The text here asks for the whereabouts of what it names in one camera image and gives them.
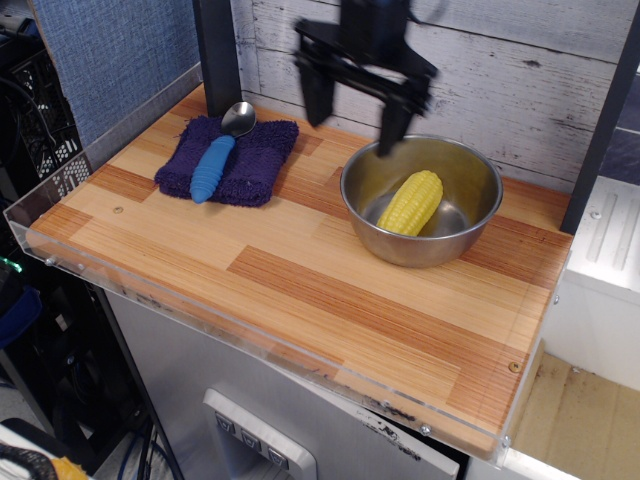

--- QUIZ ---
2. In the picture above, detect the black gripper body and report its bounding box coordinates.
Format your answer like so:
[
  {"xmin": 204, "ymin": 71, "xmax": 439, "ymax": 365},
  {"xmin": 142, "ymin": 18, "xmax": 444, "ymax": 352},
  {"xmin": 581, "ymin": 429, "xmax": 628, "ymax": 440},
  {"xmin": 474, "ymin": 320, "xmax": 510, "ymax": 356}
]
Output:
[{"xmin": 294, "ymin": 1, "xmax": 438, "ymax": 115}]

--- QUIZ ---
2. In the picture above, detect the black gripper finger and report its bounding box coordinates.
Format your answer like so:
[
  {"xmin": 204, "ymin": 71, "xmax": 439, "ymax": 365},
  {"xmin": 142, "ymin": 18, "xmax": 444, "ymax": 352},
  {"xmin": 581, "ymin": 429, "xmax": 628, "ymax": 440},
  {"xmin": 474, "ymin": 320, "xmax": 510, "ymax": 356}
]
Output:
[
  {"xmin": 299, "ymin": 64, "xmax": 335, "ymax": 126},
  {"xmin": 377, "ymin": 98, "xmax": 415, "ymax": 157}
]

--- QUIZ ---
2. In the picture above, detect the yellow plastic corn cob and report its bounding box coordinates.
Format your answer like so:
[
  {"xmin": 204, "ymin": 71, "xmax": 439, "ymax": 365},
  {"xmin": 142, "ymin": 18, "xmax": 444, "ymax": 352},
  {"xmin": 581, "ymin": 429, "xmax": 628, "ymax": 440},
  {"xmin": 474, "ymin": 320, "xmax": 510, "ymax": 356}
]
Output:
[{"xmin": 377, "ymin": 170, "xmax": 443, "ymax": 237}]

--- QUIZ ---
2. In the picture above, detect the blue handled metal spoon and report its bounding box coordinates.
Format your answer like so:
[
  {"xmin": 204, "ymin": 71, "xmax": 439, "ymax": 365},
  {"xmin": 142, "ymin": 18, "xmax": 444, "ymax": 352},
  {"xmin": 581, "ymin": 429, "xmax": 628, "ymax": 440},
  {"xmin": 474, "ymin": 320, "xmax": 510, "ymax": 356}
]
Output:
[{"xmin": 190, "ymin": 101, "xmax": 257, "ymax": 204}]

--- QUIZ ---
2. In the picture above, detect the purple towel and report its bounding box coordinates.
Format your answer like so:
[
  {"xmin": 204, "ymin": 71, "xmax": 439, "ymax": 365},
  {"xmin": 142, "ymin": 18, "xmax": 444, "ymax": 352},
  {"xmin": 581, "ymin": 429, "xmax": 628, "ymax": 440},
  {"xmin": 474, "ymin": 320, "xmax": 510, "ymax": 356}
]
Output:
[{"xmin": 154, "ymin": 116, "xmax": 299, "ymax": 207}]

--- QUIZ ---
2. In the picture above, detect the stainless steel bowl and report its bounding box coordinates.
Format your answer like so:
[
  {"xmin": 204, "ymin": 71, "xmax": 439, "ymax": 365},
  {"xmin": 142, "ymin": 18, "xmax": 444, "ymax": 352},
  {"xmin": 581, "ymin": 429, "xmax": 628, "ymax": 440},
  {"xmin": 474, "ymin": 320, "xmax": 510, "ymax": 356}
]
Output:
[{"xmin": 340, "ymin": 136, "xmax": 503, "ymax": 268}]

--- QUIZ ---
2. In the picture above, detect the blue fabric panel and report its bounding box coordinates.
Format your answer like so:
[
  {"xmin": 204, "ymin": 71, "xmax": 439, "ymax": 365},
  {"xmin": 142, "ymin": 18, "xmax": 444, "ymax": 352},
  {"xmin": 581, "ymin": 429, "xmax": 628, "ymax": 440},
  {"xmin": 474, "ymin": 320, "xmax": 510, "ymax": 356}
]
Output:
[{"xmin": 30, "ymin": 1, "xmax": 199, "ymax": 145}]

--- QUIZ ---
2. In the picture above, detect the clear acrylic table guard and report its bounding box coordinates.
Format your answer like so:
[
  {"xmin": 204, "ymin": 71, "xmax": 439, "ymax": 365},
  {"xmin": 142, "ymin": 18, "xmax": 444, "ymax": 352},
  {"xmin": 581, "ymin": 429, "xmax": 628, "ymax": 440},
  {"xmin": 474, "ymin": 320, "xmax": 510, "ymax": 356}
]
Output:
[{"xmin": 8, "ymin": 89, "xmax": 570, "ymax": 460}]

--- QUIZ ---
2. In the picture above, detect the white plastic unit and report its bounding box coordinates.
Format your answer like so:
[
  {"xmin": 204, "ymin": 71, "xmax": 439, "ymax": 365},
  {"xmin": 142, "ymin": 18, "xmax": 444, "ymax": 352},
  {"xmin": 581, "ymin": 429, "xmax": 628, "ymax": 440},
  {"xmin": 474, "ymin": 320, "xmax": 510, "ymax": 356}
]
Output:
[{"xmin": 541, "ymin": 177, "xmax": 639, "ymax": 390}]

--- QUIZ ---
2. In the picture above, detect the stainless steel cabinet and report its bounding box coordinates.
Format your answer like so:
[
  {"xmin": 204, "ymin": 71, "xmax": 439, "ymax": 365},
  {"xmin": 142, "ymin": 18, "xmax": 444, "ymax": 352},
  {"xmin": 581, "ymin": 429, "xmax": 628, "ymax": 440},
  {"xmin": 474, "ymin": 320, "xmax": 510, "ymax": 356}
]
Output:
[{"xmin": 105, "ymin": 292, "xmax": 469, "ymax": 479}]

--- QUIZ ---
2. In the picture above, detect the yellow object bottom left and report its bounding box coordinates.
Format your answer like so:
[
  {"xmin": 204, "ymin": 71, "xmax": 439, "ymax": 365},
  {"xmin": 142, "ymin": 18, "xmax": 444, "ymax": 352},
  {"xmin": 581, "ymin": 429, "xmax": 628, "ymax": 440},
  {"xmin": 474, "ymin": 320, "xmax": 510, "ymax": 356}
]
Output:
[{"xmin": 51, "ymin": 457, "xmax": 91, "ymax": 480}]

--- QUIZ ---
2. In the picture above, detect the dark grey vertical post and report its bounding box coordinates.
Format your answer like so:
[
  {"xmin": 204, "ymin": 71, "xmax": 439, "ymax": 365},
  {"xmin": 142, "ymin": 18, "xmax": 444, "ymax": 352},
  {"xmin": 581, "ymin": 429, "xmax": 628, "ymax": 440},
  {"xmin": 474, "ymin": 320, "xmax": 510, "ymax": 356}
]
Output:
[{"xmin": 192, "ymin": 0, "xmax": 242, "ymax": 117}]

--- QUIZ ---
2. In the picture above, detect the dark right vertical post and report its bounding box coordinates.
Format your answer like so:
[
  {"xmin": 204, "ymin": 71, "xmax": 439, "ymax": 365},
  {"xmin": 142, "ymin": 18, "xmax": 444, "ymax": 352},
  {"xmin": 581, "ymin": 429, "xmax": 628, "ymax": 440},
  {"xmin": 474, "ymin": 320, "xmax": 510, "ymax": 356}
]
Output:
[{"xmin": 560, "ymin": 2, "xmax": 639, "ymax": 235}]

